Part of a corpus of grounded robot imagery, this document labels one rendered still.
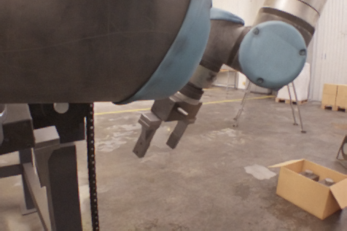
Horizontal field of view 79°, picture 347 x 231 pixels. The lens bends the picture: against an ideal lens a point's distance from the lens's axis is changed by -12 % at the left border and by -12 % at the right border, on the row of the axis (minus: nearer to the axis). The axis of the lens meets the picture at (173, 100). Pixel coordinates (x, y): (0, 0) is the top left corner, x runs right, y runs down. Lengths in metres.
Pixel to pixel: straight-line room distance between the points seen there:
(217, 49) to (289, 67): 0.19
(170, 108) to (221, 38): 0.17
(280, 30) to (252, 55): 0.05
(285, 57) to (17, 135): 0.36
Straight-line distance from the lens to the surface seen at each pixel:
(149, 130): 0.50
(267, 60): 0.33
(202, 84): 0.49
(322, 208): 1.86
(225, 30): 0.48
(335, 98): 7.63
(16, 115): 0.34
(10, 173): 1.68
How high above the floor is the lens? 0.95
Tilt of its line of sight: 8 degrees down
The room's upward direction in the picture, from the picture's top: 3 degrees clockwise
